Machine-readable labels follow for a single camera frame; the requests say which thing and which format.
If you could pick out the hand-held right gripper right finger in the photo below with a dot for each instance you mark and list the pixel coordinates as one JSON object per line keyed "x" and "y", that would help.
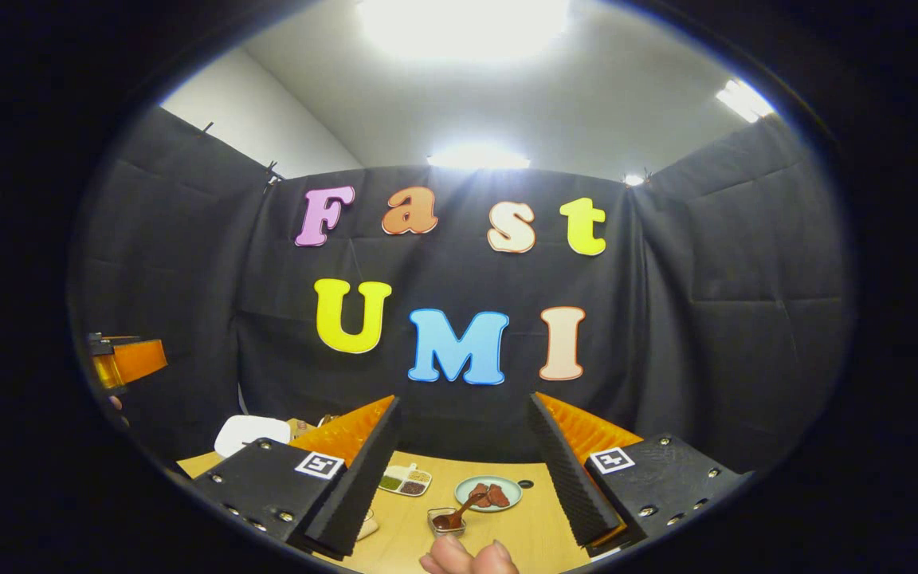
{"x": 566, "y": 478}

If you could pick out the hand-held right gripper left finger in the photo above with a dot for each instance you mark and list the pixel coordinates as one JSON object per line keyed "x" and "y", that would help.
{"x": 359, "y": 478}

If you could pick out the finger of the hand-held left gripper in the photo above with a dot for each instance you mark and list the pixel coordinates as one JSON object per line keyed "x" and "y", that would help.
{"x": 108, "y": 375}
{"x": 140, "y": 360}

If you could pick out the clear rice container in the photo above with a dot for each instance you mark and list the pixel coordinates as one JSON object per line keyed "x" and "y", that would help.
{"x": 366, "y": 526}

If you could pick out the clear square chopstick holder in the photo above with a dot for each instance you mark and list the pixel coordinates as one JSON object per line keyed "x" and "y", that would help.
{"x": 437, "y": 529}

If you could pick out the brown wooden spoon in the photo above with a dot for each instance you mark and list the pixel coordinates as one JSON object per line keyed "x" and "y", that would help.
{"x": 449, "y": 520}

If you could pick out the white rice cooker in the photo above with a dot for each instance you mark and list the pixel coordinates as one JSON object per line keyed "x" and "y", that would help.
{"x": 248, "y": 432}

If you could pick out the white divided grain dish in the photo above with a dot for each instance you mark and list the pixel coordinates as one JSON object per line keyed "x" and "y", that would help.
{"x": 405, "y": 481}

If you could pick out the pale green plate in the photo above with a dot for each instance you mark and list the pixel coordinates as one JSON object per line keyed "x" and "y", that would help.
{"x": 513, "y": 494}

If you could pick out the brown meat slice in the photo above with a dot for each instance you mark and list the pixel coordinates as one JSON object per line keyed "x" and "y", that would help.
{"x": 479, "y": 493}
{"x": 499, "y": 497}

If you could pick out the black backdrop cloth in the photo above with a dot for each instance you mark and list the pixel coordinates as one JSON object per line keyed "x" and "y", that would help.
{"x": 706, "y": 319}

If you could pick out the large ceiling light panel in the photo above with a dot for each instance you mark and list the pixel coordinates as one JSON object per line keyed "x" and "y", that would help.
{"x": 463, "y": 28}

